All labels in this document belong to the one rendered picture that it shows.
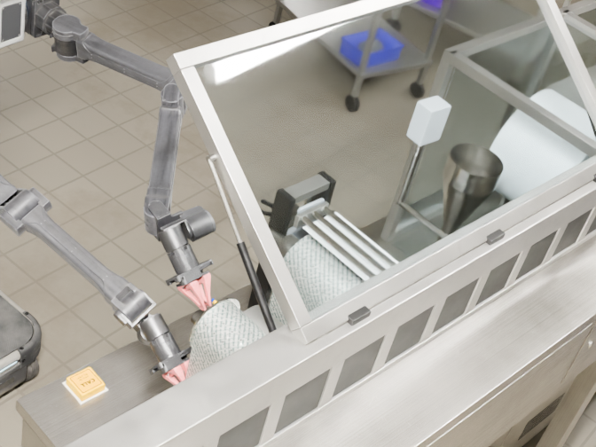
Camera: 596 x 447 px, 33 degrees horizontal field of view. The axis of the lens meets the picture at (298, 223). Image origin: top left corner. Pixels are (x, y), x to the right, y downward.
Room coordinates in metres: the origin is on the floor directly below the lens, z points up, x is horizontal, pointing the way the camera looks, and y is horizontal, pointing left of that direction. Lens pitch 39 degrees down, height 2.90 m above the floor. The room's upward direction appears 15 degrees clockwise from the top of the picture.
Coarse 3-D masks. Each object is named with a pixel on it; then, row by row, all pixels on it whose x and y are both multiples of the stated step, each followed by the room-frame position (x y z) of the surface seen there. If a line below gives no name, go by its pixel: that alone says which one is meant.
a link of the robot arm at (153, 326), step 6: (150, 318) 1.64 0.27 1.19; (156, 318) 1.64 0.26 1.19; (162, 318) 1.66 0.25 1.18; (144, 324) 1.63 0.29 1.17; (150, 324) 1.63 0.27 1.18; (156, 324) 1.63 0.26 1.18; (162, 324) 1.64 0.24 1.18; (144, 330) 1.62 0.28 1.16; (150, 330) 1.62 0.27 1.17; (156, 330) 1.62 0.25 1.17; (162, 330) 1.63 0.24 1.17; (168, 330) 1.64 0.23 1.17; (150, 336) 1.61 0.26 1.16; (156, 336) 1.61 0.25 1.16; (162, 336) 1.62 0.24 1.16; (156, 342) 1.61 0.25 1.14
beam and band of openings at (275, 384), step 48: (576, 192) 1.91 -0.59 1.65; (528, 240) 1.75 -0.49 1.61; (576, 240) 2.00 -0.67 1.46; (432, 288) 1.47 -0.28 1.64; (480, 288) 1.65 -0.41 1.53; (288, 336) 1.24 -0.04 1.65; (336, 336) 1.27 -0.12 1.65; (384, 336) 1.39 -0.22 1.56; (432, 336) 1.54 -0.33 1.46; (192, 384) 1.07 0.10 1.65; (240, 384) 1.10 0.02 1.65; (288, 384) 1.17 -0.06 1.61; (336, 384) 1.30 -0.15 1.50; (96, 432) 0.93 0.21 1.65; (144, 432) 0.96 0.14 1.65; (192, 432) 0.99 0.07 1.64; (240, 432) 1.10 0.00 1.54; (288, 432) 1.21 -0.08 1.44
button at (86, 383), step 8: (88, 368) 1.67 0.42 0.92; (72, 376) 1.63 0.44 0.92; (80, 376) 1.64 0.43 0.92; (88, 376) 1.64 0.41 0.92; (96, 376) 1.65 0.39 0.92; (72, 384) 1.61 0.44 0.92; (80, 384) 1.61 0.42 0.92; (88, 384) 1.62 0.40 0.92; (96, 384) 1.63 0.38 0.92; (104, 384) 1.63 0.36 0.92; (80, 392) 1.59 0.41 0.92; (88, 392) 1.60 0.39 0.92; (96, 392) 1.61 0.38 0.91
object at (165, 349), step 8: (168, 336) 1.62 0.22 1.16; (152, 344) 1.60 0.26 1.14; (160, 344) 1.60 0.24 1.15; (168, 344) 1.60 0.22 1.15; (176, 344) 1.62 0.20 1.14; (160, 352) 1.59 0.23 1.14; (168, 352) 1.59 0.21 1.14; (176, 352) 1.60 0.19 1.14; (184, 352) 1.61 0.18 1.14; (160, 360) 1.58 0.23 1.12; (168, 360) 1.57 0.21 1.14; (152, 368) 1.56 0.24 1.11; (160, 368) 1.55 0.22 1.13
